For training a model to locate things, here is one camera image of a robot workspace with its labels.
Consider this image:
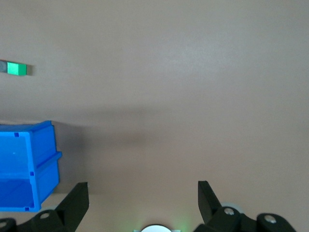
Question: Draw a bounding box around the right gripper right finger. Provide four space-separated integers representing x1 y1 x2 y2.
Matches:
194 180 297 232

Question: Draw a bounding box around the green cube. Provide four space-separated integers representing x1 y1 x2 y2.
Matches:
7 62 28 76

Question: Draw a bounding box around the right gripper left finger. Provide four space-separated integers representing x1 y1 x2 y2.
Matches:
0 182 89 232

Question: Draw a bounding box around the blue plastic storage bin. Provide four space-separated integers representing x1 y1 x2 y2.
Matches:
0 120 63 213

